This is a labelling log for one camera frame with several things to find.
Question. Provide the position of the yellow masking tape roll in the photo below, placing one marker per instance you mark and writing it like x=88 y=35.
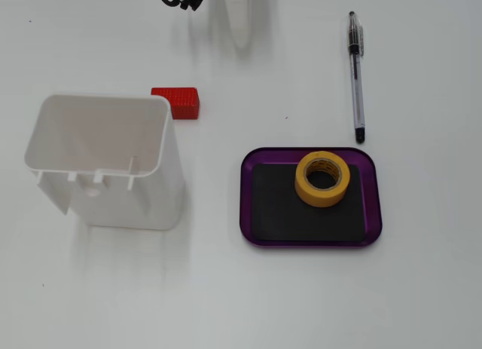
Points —
x=320 y=196

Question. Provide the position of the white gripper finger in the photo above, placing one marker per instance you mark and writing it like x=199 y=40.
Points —
x=238 y=13

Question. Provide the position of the red perforated block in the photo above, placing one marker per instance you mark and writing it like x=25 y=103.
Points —
x=182 y=104

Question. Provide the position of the purple metal tray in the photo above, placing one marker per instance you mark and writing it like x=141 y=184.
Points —
x=373 y=213

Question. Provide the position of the clear black ballpoint pen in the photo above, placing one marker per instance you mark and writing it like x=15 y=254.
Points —
x=356 y=85

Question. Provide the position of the white plastic container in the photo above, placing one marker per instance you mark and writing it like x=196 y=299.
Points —
x=124 y=202

